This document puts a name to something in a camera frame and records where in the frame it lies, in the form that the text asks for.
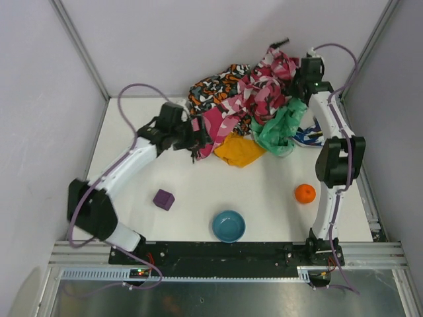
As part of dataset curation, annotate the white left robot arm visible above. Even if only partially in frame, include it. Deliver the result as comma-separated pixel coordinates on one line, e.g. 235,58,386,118
67,102,212,252

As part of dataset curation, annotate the orange fruit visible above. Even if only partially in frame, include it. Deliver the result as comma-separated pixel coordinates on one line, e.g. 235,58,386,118
294,184,316,204

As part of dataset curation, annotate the pink camouflage cloth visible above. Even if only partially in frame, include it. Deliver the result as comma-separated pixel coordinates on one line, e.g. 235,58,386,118
192,38,299,160

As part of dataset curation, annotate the green tie-dye cloth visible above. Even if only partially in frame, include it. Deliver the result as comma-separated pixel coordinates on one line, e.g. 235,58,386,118
250,98,307,157

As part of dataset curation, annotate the grey cable duct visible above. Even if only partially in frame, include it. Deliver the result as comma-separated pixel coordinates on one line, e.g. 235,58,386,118
59,266,328,284

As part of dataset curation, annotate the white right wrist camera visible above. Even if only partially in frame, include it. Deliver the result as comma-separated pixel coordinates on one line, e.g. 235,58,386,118
306,48,324,61

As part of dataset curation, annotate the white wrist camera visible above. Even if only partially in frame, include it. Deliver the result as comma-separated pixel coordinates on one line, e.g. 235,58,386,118
176,99,191,122
306,48,324,61

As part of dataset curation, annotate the blue ceramic bowl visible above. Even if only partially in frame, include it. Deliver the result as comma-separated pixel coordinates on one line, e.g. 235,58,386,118
211,210,246,244

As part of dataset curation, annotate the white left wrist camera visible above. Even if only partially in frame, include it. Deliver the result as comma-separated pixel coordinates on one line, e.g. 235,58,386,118
176,99,191,122

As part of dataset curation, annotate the orange black camouflage cloth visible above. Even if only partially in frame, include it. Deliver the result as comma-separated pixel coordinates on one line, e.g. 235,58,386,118
187,64,251,116

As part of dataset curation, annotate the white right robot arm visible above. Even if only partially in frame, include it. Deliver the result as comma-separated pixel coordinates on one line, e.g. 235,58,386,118
290,55,366,266

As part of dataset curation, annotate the yellow cloth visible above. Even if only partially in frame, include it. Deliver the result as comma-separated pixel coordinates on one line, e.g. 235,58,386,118
214,132,266,168

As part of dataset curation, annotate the purple cube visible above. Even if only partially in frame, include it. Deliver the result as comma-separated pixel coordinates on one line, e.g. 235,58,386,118
153,189,175,211

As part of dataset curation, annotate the blue patterned cloth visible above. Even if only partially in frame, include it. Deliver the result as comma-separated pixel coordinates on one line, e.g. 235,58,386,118
292,122,325,147

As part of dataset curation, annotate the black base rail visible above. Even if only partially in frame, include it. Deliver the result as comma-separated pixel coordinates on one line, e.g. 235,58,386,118
108,240,346,279

